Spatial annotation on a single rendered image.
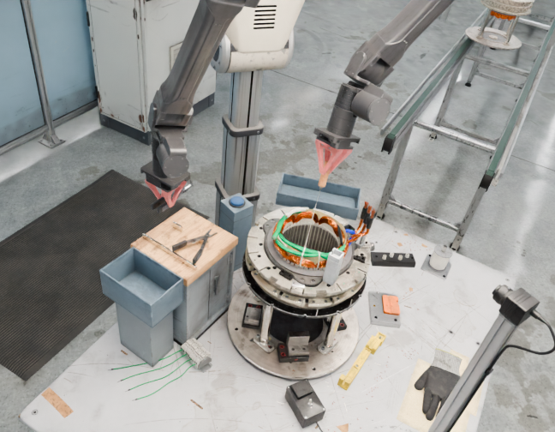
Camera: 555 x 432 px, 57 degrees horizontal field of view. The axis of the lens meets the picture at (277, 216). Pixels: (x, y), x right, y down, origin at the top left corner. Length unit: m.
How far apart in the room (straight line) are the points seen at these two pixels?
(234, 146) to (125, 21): 1.86
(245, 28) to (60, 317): 1.67
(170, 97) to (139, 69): 2.36
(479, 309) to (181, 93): 1.19
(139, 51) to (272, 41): 1.98
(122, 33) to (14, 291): 1.62
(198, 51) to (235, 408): 0.87
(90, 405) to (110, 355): 0.14
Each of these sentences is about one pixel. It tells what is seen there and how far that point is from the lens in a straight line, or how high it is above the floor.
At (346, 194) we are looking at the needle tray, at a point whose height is 1.03.
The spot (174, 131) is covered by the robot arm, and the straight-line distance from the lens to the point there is 1.14.
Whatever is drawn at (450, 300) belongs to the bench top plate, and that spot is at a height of 0.78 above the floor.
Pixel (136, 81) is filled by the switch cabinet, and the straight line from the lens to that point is 3.46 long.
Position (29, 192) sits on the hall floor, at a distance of 3.35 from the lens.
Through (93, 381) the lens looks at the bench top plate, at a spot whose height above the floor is 0.78.
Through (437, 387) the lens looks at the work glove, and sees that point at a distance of 1.53.
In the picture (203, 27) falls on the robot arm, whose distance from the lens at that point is 0.92.
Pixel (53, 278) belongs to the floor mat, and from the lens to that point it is 2.78.
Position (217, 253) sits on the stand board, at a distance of 1.32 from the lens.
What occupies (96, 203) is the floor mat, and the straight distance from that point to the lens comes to 3.17.
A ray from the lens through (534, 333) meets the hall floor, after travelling 3.00.
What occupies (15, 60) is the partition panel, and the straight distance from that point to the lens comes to 3.42.
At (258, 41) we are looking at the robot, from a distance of 1.43.
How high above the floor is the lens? 1.99
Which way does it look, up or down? 40 degrees down
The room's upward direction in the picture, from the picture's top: 9 degrees clockwise
